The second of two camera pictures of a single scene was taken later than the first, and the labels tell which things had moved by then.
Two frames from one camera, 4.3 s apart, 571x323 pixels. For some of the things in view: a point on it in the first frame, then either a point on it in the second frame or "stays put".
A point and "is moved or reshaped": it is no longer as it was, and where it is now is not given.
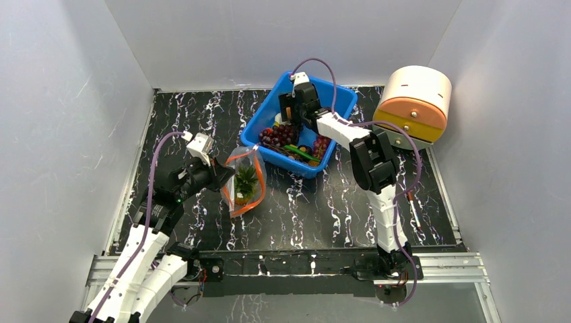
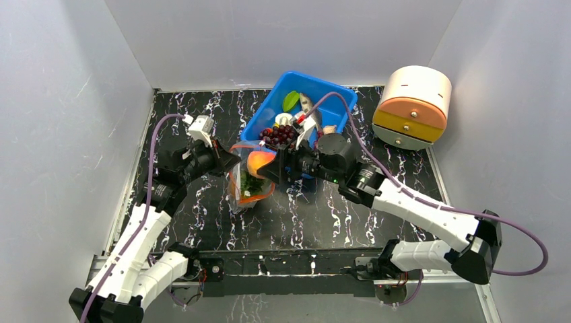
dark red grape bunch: [279, 136] stays put
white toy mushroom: [278, 120] stays put
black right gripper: [293, 109] → [285, 161]
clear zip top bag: [246, 189] is moved or reshaped
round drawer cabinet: [417, 97] stays put
